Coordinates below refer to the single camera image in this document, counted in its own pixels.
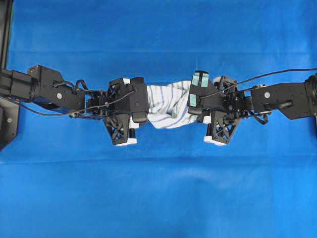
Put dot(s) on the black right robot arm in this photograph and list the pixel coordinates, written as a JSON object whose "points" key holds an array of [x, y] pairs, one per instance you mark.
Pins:
{"points": [[294, 100]]}

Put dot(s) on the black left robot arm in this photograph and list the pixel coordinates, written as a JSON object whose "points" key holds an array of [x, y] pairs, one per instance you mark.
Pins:
{"points": [[47, 89]]}

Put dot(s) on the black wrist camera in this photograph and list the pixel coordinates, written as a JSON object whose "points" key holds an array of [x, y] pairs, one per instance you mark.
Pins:
{"points": [[200, 87], [131, 97]]}

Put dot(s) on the white blue striped towel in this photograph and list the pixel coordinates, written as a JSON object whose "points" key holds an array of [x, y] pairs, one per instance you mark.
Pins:
{"points": [[168, 105]]}

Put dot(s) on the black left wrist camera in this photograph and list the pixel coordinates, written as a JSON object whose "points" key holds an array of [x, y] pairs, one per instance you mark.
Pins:
{"points": [[131, 97]]}

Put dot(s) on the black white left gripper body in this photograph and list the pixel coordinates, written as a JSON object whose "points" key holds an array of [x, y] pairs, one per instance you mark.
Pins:
{"points": [[119, 126]]}

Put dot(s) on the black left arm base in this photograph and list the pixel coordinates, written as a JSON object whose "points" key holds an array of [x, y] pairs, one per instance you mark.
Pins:
{"points": [[9, 112]]}

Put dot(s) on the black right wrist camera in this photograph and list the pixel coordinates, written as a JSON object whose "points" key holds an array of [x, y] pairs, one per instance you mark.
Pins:
{"points": [[200, 87]]}

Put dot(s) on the blue table cloth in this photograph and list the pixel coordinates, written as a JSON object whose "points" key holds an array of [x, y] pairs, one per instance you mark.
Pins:
{"points": [[63, 178]]}

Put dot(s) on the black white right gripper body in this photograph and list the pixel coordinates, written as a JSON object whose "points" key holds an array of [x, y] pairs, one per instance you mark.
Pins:
{"points": [[223, 112]]}

